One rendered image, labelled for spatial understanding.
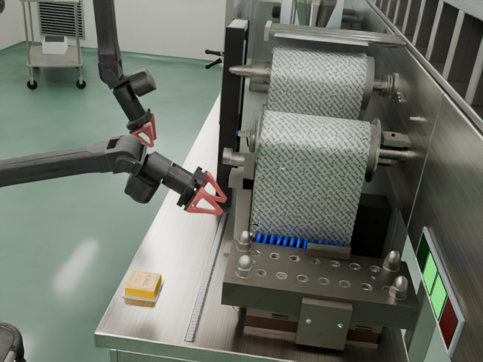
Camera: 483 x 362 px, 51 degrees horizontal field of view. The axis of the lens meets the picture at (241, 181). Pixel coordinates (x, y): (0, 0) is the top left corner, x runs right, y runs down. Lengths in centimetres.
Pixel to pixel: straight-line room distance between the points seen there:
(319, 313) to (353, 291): 9
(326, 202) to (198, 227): 45
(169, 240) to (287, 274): 42
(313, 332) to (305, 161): 36
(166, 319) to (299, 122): 52
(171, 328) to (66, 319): 145
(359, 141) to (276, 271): 33
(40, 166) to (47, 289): 157
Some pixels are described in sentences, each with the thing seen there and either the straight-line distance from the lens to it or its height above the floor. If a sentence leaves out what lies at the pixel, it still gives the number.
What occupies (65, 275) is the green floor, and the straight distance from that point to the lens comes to 280.
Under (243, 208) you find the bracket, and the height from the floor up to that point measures 105.
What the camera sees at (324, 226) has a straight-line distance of 119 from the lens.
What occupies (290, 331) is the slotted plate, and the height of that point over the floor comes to 91.
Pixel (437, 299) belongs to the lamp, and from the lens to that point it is 88.
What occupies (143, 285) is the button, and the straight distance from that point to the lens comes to 121.
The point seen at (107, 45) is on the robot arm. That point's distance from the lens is 154.
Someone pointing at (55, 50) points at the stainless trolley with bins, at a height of 30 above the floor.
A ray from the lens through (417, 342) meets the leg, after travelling 162.
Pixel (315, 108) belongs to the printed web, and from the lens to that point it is 133.
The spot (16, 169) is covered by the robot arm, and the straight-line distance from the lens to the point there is 124.
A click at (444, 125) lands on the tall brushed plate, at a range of 96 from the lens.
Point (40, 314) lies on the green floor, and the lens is 259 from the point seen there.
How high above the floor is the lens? 168
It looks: 27 degrees down
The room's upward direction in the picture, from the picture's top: 5 degrees clockwise
